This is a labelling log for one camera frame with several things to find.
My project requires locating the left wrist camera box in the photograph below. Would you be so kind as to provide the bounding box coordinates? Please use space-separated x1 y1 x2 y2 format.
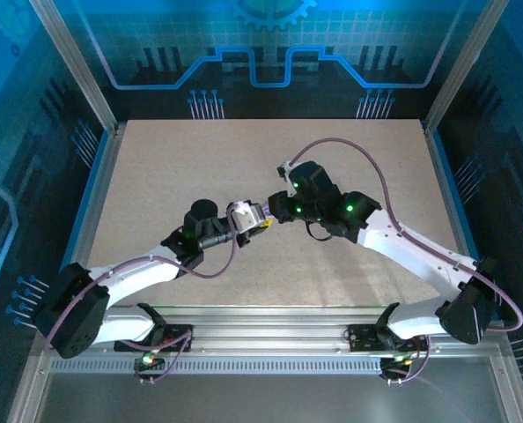
225 200 266 234

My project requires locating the aluminium table side rail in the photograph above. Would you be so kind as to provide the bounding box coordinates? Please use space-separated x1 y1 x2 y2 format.
421 119 474 274
70 122 127 277

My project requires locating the grey metal floor panel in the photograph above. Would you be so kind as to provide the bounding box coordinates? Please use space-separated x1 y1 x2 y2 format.
36 372 509 423

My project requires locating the small LED circuit board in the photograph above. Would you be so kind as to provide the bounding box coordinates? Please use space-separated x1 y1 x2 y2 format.
382 354 415 374
134 352 166 371

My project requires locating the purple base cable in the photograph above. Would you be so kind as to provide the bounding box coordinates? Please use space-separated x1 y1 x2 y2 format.
132 330 197 385
382 337 433 385

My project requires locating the aluminium base beam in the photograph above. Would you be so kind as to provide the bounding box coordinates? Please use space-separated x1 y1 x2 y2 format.
98 302 465 356

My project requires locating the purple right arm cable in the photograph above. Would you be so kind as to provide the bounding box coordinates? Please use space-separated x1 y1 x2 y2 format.
286 137 523 332

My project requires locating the aluminium frame post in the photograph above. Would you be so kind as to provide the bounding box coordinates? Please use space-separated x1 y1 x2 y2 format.
421 0 508 133
28 0 122 136

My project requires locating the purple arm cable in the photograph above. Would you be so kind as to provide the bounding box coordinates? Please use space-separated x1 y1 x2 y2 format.
286 137 523 332
42 204 240 353

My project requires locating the aluminium frame bar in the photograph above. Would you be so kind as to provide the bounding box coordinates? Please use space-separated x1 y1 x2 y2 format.
490 352 523 423
5 352 54 423

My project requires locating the slotted grey cable duct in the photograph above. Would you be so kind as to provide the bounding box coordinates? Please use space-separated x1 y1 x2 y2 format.
48 357 384 376

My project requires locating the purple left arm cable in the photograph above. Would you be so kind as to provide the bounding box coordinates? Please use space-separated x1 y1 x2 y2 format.
42 204 240 353

